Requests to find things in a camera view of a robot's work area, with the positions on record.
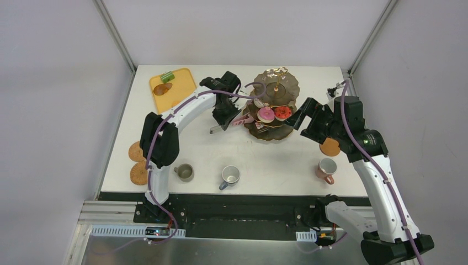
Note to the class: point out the pink handled metal tongs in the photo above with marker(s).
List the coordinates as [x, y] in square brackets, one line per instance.
[239, 121]

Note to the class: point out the right white cable duct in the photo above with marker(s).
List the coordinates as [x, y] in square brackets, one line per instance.
[306, 236]

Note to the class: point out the red strawberry donut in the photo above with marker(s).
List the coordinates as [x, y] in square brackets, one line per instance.
[282, 112]

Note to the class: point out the pink frosted donut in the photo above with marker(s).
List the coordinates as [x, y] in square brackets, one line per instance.
[266, 115]

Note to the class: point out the yellow serving tray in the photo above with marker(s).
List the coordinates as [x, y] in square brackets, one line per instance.
[183, 87]

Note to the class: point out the white striped donut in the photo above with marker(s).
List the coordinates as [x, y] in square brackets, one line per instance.
[259, 104]

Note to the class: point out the grey small cup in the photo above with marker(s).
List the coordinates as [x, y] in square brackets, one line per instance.
[184, 172]

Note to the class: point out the aluminium frame rail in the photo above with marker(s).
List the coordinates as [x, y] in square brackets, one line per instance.
[107, 212]

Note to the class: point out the white cable duct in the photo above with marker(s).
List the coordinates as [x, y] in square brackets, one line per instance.
[132, 231]
[306, 236]

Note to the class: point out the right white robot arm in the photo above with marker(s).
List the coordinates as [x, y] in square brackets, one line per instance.
[393, 237]

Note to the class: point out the pink mug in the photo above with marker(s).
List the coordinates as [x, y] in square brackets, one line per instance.
[325, 170]

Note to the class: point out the orange round coaster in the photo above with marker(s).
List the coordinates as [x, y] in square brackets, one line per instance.
[330, 147]

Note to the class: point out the blue grey mug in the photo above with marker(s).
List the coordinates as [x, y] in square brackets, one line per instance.
[230, 175]

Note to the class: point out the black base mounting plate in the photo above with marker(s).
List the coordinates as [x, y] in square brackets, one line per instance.
[249, 217]

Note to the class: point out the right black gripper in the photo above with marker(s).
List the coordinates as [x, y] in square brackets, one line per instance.
[305, 118]

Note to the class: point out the chocolate cake slice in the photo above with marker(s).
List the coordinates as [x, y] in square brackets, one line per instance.
[250, 119]

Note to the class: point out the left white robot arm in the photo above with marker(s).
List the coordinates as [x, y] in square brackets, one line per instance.
[160, 135]

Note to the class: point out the left white cable duct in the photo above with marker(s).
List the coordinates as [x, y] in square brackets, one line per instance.
[132, 231]

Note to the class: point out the green swiss roll cake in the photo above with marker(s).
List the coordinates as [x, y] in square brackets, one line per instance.
[167, 77]

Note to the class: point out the dark chocolate cake piece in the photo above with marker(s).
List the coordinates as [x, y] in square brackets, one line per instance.
[259, 125]

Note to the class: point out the three tier glass stand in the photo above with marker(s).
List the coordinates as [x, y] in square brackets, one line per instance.
[280, 88]

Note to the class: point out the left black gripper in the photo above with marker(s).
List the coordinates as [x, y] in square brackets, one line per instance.
[224, 112]

